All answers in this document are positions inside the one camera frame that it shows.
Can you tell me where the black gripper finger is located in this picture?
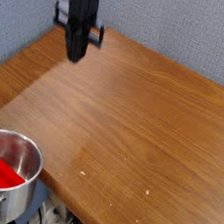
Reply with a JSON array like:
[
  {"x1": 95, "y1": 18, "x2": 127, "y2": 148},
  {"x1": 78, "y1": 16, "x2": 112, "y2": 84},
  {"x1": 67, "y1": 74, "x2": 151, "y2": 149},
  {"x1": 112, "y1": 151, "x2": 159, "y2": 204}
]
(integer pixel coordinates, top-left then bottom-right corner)
[
  {"x1": 65, "y1": 24, "x2": 80, "y2": 62},
  {"x1": 75, "y1": 29, "x2": 89, "y2": 62}
]

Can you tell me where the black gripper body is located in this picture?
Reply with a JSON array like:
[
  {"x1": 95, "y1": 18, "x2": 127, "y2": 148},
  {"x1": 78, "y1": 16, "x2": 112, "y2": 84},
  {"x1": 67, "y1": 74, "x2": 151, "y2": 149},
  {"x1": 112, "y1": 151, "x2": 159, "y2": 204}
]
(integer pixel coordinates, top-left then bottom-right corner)
[{"x1": 55, "y1": 0, "x2": 105, "y2": 47}]

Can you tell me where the metal pot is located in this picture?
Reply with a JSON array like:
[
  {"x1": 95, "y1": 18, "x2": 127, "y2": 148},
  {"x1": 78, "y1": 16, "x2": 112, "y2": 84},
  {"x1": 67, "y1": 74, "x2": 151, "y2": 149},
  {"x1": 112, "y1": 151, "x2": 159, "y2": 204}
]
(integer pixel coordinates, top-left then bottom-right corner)
[{"x1": 0, "y1": 129, "x2": 44, "y2": 224}]

